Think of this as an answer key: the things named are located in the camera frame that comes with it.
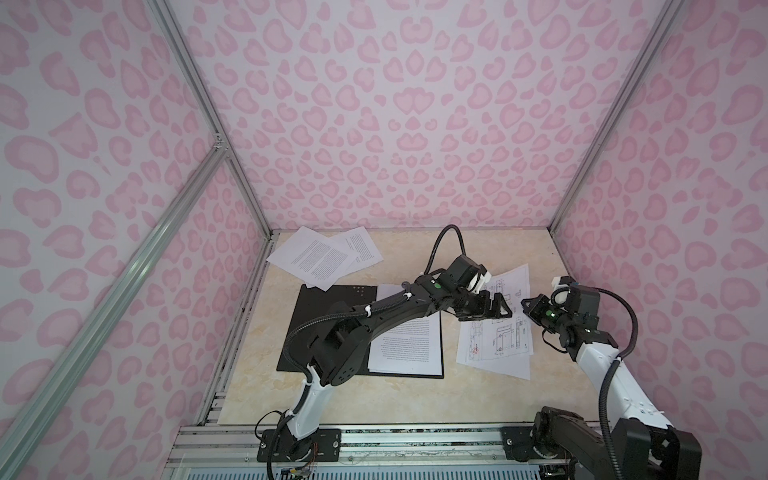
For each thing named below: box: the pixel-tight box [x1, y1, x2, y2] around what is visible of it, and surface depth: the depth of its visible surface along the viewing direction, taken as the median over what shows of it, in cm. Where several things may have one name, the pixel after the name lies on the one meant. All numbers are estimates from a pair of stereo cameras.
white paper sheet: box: [456, 355, 531, 380], surface depth 87 cm
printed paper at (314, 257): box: [266, 226, 360, 292], surface depth 116 cm
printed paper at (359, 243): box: [330, 226, 384, 283], surface depth 116 cm
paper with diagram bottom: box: [456, 264, 534, 363], surface depth 89 cm
